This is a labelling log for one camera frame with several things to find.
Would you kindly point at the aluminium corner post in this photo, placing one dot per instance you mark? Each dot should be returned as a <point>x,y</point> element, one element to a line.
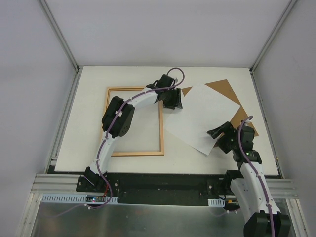
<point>58,33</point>
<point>279,24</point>

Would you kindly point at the left white cable duct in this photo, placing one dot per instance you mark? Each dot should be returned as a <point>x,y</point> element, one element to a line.
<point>79,199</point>

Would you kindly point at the white cable duct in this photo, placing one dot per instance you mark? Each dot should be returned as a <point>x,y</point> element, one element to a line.
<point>216,203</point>
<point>79,199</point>

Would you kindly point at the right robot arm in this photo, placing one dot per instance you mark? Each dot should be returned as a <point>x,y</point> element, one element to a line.
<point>262,216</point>

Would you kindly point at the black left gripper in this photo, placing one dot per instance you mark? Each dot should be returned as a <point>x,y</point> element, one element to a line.
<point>171,98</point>

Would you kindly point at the white photo paper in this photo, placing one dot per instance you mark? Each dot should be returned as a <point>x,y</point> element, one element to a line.
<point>202,116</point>

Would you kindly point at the left aluminium corner post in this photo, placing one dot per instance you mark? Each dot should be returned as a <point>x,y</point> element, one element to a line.
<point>58,33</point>

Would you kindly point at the aluminium front rail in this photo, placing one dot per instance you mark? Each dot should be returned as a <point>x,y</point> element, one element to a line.
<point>66,183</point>

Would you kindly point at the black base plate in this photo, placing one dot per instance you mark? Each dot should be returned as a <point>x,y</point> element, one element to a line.
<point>162,189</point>

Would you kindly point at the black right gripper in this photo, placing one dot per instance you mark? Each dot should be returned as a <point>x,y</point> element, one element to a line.
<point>227,133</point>

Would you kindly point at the wooden picture frame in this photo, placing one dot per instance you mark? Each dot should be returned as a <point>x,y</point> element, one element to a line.
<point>160,119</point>

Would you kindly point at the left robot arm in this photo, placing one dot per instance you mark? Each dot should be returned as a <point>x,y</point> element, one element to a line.
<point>117,121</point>

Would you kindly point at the brown backing board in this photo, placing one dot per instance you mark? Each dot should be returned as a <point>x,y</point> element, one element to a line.
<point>234,103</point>

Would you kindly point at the right aluminium corner post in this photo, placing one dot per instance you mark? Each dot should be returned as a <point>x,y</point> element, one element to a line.
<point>279,24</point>

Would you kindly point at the right white cable duct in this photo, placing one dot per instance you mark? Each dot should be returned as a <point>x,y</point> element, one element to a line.
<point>216,203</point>

